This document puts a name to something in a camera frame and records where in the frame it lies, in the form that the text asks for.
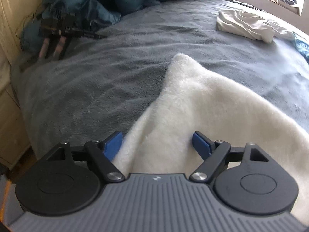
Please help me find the white shirt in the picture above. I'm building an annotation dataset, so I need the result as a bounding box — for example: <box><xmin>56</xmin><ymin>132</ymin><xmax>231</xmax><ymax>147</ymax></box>
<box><xmin>216</xmin><ymin>9</ymin><xmax>276</xmax><ymax>43</ymax></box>

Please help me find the person's left hand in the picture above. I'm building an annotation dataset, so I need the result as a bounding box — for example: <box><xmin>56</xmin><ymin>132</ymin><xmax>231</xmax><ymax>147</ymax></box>
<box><xmin>38</xmin><ymin>37</ymin><xmax>66</xmax><ymax>59</ymax></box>

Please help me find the blue garment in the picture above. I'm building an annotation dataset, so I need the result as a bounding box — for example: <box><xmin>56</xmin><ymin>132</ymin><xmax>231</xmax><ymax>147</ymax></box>
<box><xmin>292</xmin><ymin>31</ymin><xmax>309</xmax><ymax>62</ymax></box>

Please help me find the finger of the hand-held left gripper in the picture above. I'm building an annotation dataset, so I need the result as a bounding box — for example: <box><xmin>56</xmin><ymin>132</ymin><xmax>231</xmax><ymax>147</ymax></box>
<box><xmin>72</xmin><ymin>27</ymin><xmax>108</xmax><ymax>40</ymax></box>

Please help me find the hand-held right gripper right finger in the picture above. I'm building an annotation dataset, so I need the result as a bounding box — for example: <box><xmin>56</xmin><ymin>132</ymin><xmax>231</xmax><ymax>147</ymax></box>
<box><xmin>189</xmin><ymin>131</ymin><xmax>270</xmax><ymax>182</ymax></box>

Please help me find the cream carved headboard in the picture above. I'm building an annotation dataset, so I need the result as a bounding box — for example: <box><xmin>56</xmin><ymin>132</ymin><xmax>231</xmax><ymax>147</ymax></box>
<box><xmin>0</xmin><ymin>0</ymin><xmax>49</xmax><ymax>172</ymax></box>

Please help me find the open box of dark items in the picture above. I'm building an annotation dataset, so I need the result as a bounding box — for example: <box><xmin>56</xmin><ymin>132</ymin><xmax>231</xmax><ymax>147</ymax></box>
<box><xmin>277</xmin><ymin>0</ymin><xmax>298</xmax><ymax>7</ymax></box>

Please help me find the cream fluffy blanket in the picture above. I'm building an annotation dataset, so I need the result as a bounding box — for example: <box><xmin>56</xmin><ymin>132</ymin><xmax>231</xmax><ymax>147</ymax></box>
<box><xmin>112</xmin><ymin>52</ymin><xmax>309</xmax><ymax>232</ymax></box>

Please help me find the pale grey shirt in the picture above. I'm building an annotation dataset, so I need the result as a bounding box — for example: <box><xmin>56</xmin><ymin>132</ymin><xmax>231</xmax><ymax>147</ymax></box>
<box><xmin>271</xmin><ymin>26</ymin><xmax>296</xmax><ymax>41</ymax></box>

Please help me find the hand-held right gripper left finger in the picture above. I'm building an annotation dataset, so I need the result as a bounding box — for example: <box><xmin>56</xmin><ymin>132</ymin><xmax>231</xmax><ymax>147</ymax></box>
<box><xmin>46</xmin><ymin>131</ymin><xmax>125</xmax><ymax>182</ymax></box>

